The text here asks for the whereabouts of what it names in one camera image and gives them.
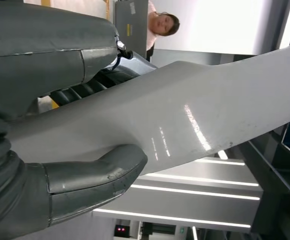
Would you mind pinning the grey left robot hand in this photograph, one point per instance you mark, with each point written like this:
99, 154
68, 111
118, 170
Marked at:
35, 49

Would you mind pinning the dark metal frame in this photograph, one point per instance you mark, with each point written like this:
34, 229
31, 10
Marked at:
272, 185

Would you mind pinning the person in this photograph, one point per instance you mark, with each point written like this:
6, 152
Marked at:
163, 24

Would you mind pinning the black device with red lights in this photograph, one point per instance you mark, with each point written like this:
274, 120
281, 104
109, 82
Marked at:
121, 231

